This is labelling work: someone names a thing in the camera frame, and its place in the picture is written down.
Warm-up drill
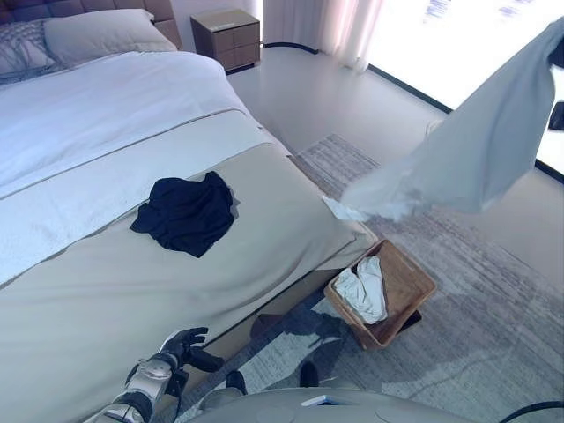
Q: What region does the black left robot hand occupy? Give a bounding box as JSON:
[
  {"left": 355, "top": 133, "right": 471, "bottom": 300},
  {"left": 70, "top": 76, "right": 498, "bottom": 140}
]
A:
[{"left": 159, "top": 326, "right": 226, "bottom": 374}]

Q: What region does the white cotton shirt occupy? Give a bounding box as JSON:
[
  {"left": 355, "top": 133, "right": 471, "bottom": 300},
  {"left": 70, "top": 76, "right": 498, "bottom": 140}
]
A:
[
  {"left": 332, "top": 255, "right": 390, "bottom": 326},
  {"left": 321, "top": 17, "right": 564, "bottom": 224}
]

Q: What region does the black cotton shirt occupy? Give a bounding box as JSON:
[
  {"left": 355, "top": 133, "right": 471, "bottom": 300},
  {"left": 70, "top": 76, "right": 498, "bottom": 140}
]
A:
[{"left": 130, "top": 170, "right": 241, "bottom": 259}]

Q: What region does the brown woven basket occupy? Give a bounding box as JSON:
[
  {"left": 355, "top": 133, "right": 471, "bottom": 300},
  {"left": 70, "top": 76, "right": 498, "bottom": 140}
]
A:
[{"left": 323, "top": 239, "right": 438, "bottom": 352}]

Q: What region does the silver left robot leg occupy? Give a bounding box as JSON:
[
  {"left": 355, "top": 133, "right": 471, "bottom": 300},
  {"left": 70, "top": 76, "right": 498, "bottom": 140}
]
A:
[{"left": 200, "top": 369, "right": 249, "bottom": 409}]

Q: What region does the grey robot torso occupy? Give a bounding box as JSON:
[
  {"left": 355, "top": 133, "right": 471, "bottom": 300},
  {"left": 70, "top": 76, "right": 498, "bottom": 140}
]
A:
[{"left": 187, "top": 386, "right": 486, "bottom": 423}]

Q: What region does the white textured blanket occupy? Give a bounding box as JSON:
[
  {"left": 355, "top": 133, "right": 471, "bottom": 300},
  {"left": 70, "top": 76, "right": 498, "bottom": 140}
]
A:
[{"left": 0, "top": 108, "right": 294, "bottom": 286}]

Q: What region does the sheer white curtain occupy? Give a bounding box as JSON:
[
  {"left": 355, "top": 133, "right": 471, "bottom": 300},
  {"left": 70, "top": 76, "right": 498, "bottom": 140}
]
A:
[{"left": 262, "top": 0, "right": 389, "bottom": 71}]

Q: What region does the white duvet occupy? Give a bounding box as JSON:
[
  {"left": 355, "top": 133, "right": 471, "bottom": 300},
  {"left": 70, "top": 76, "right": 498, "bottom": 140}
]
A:
[{"left": 0, "top": 50, "right": 265, "bottom": 199}]

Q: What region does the large grey area rug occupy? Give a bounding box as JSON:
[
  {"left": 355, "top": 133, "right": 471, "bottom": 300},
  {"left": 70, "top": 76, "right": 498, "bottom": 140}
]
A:
[{"left": 175, "top": 133, "right": 564, "bottom": 423}]

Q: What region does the brown wooden nightstand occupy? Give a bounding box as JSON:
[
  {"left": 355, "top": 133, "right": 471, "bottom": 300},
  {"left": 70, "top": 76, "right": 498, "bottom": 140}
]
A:
[{"left": 189, "top": 9, "right": 262, "bottom": 74}]

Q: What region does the beige pillow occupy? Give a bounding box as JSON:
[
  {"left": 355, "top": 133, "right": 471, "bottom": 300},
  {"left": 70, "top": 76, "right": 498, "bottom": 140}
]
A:
[{"left": 42, "top": 8, "right": 177, "bottom": 70}]

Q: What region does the grey patterned cushion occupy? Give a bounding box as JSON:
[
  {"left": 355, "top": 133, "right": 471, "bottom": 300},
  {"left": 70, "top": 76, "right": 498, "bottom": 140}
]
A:
[{"left": 0, "top": 19, "right": 61, "bottom": 83}]

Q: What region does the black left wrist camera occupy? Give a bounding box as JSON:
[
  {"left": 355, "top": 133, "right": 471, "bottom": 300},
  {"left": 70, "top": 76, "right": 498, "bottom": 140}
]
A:
[{"left": 169, "top": 369, "right": 190, "bottom": 397}]

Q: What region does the black floor rail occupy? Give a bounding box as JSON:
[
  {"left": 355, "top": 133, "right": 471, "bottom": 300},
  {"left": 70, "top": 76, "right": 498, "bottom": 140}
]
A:
[{"left": 263, "top": 41, "right": 564, "bottom": 184}]

